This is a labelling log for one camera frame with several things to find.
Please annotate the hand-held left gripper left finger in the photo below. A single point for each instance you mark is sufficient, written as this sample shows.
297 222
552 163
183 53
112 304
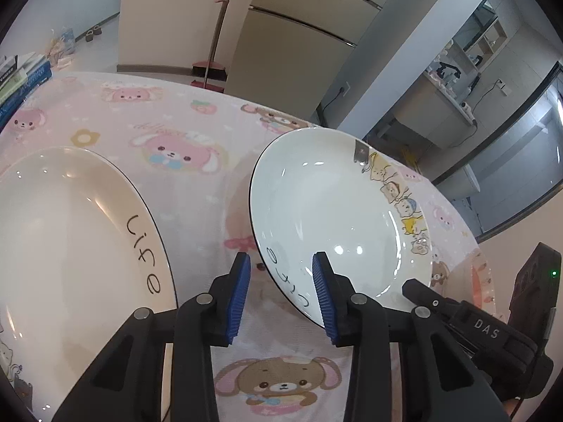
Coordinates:
237 299

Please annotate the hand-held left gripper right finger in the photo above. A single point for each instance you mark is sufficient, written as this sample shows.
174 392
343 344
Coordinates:
323 303

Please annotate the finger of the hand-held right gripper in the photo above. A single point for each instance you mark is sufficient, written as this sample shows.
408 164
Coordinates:
424 294

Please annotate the pink carrot print bowl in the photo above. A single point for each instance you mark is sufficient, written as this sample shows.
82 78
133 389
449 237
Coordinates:
484 281

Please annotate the white cartoon print plate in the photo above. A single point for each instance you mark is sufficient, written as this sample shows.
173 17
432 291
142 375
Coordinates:
334 202

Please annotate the large cream plate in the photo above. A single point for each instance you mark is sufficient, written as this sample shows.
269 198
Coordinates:
66 250

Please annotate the yellow flat floor item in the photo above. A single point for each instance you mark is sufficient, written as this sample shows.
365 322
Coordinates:
407 158

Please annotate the sliding glass door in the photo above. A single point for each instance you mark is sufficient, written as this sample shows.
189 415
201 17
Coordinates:
523 149

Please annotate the beige bathroom vanity cabinet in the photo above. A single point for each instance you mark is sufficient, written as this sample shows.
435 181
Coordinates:
426 110

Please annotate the white hair dryer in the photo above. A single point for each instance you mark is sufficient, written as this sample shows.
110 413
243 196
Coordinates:
467 112

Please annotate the pink cartoon print tablecloth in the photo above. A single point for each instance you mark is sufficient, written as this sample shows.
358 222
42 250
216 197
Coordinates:
198 110

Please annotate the red dustpan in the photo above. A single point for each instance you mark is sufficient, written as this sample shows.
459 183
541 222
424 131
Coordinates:
206 84

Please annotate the black faucet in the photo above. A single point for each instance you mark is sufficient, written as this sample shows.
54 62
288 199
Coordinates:
446 71

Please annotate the beige refrigerator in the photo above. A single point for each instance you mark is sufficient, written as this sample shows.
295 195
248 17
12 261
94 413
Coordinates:
281 52

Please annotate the mirror cabinet with shelves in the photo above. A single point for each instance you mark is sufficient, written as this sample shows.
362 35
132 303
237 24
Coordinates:
484 35

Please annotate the stack of books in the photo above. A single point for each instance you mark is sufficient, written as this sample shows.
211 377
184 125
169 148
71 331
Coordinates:
22 81

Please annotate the plastic packaged goods pile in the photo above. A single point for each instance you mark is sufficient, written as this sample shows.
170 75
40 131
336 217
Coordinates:
61 46

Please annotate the white low wall outlet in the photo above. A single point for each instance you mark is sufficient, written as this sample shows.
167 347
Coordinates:
344 90

